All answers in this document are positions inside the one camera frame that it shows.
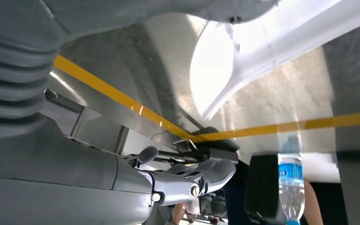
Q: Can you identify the clear water bottle blue label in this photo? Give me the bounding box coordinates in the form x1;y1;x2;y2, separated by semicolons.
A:
277;135;306;225

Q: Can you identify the black cylinder flask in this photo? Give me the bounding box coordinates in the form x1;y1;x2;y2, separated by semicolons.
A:
244;153;288;225

